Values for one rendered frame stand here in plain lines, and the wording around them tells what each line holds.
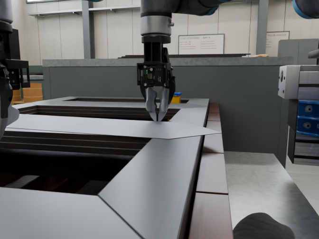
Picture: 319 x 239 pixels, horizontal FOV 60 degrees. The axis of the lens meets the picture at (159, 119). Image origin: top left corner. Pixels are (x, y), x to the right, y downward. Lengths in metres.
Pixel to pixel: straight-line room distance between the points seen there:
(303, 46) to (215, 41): 2.62
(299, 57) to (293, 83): 8.30
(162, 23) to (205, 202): 0.45
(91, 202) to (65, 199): 0.03
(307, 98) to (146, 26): 0.46
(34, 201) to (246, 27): 9.51
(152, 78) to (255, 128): 0.88
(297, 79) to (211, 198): 0.54
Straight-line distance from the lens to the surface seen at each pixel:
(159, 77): 0.64
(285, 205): 0.71
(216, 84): 1.41
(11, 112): 0.59
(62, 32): 11.79
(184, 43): 9.80
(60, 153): 0.73
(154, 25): 0.66
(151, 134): 0.55
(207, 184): 0.38
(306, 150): 0.85
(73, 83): 1.60
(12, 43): 0.60
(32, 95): 8.86
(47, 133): 0.62
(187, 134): 0.55
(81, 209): 0.27
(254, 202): 0.70
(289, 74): 0.82
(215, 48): 9.63
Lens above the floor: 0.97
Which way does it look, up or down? 9 degrees down
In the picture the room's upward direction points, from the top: straight up
